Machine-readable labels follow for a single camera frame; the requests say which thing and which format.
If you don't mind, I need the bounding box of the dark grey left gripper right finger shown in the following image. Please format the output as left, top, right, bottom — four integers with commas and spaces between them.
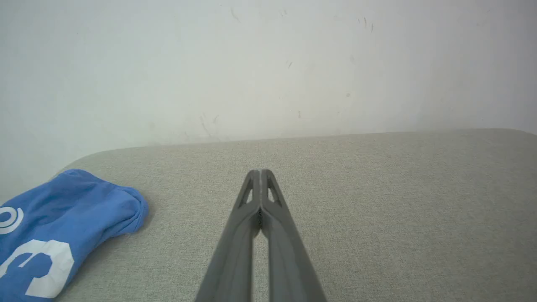
260, 169, 328, 302

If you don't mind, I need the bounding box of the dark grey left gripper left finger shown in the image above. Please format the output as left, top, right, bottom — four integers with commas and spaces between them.
195, 169, 261, 302

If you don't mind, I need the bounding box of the blue t-shirt with white print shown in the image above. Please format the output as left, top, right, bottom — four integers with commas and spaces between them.
0, 169, 149, 302

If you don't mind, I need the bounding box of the beige fabric sofa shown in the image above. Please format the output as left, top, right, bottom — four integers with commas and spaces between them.
54, 128, 537, 302

